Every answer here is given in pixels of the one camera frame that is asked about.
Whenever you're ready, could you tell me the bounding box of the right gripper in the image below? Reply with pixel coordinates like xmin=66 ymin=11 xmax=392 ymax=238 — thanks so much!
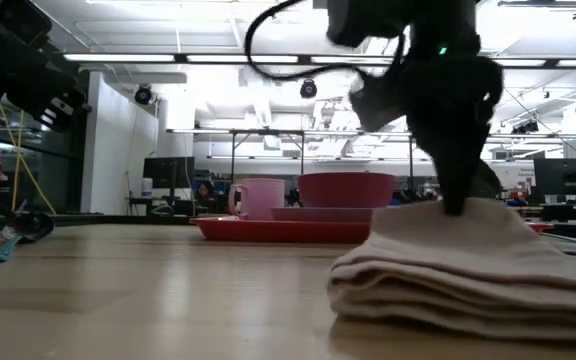
xmin=400 ymin=52 xmax=504 ymax=216

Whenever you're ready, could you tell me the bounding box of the beige cloth napkin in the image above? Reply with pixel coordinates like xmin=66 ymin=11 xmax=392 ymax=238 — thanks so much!
xmin=327 ymin=197 xmax=576 ymax=344

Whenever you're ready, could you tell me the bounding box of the magenta plastic bowl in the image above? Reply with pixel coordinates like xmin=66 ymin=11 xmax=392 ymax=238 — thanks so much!
xmin=296 ymin=172 xmax=397 ymax=209

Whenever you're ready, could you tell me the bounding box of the lavender round plate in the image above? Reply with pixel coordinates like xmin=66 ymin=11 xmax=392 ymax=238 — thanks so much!
xmin=270 ymin=206 xmax=375 ymax=224

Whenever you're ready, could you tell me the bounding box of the pink plastic mug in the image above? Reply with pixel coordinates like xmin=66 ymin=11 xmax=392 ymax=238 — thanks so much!
xmin=227 ymin=178 xmax=287 ymax=222

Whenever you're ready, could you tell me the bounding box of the red plastic tray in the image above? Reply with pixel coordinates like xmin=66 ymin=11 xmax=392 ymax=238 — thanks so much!
xmin=190 ymin=215 xmax=554 ymax=245

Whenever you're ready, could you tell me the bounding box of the black computer monitor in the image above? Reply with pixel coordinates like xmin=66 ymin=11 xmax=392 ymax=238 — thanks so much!
xmin=142 ymin=156 xmax=196 ymax=201
xmin=533 ymin=158 xmax=576 ymax=197

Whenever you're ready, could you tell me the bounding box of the rig light bar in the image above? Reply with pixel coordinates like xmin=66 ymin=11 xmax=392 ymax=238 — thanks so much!
xmin=62 ymin=51 xmax=576 ymax=70

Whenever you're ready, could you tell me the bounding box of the black ceiling camera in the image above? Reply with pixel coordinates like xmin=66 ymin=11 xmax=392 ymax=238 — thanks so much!
xmin=511 ymin=119 xmax=540 ymax=135
xmin=299 ymin=78 xmax=319 ymax=100
xmin=133 ymin=83 xmax=155 ymax=106

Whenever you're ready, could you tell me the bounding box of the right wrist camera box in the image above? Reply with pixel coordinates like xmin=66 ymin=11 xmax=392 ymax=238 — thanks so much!
xmin=348 ymin=74 xmax=409 ymax=134

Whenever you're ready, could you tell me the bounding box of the hanging yellow cord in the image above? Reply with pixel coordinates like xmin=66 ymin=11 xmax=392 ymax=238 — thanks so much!
xmin=0 ymin=102 xmax=58 ymax=215
xmin=11 ymin=109 xmax=25 ymax=211

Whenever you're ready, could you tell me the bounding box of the background black rig frame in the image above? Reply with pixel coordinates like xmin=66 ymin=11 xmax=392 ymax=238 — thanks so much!
xmin=167 ymin=128 xmax=434 ymax=194

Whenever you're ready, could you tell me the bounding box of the black aluminium table frame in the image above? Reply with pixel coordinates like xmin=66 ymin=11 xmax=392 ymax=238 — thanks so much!
xmin=0 ymin=213 xmax=576 ymax=241

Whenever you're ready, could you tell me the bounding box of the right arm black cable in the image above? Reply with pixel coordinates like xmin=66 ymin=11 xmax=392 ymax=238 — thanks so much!
xmin=244 ymin=0 xmax=369 ymax=82

